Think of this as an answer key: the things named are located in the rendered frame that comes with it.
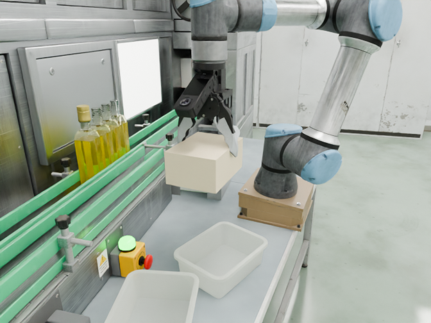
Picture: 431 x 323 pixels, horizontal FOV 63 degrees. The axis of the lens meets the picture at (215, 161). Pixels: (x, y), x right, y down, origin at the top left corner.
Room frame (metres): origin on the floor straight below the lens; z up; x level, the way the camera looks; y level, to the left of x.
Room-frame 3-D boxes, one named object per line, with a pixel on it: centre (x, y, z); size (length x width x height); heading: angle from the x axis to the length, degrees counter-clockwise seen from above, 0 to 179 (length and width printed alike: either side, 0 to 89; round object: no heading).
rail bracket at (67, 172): (0.97, 0.46, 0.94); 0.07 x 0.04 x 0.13; 75
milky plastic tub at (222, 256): (0.79, -0.02, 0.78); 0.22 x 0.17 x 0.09; 140
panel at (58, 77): (1.42, 0.41, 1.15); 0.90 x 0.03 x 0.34; 165
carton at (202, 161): (0.75, 0.02, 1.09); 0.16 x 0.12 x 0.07; 156
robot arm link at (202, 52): (0.77, 0.02, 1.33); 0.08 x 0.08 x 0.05
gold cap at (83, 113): (0.99, 0.38, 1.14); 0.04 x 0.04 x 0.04
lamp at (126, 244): (0.78, 0.23, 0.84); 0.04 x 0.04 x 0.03
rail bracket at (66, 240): (0.62, 0.29, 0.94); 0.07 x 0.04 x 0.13; 75
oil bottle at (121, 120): (1.16, 0.34, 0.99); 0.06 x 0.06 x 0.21; 75
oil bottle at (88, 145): (0.99, 0.38, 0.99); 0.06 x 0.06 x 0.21; 75
